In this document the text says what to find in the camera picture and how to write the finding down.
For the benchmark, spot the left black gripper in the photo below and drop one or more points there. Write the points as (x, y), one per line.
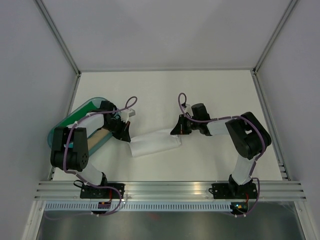
(123, 134)

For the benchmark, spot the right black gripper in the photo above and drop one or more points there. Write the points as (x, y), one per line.
(180, 128)

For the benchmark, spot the white t shirt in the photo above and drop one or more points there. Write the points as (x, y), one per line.
(154, 142)

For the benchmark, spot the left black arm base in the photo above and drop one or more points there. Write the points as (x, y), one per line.
(89, 192)

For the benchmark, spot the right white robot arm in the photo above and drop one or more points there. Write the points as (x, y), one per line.
(248, 136)

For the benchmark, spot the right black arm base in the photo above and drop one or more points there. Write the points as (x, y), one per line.
(227, 191)

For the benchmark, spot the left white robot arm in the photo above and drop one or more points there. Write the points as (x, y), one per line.
(84, 131)

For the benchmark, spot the rolled beige t shirt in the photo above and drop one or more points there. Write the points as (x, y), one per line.
(98, 136)

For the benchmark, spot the rolled green t shirt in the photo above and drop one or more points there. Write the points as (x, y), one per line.
(78, 114)

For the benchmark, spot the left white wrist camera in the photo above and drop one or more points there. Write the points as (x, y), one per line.
(127, 114)

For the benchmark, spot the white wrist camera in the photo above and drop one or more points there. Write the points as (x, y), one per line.
(127, 114)
(187, 109)

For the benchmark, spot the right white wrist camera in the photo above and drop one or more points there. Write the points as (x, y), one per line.
(187, 109)

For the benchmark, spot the white slotted cable duct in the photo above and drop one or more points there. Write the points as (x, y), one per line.
(136, 206)

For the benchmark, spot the aluminium mounting rail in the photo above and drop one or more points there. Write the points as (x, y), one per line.
(171, 191)

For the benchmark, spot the left aluminium frame post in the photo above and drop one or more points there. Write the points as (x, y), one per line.
(57, 35)

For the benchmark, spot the aluminium frame post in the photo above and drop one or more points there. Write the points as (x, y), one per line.
(275, 34)
(57, 35)

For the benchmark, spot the right aluminium frame post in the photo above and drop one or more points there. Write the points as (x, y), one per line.
(275, 34)

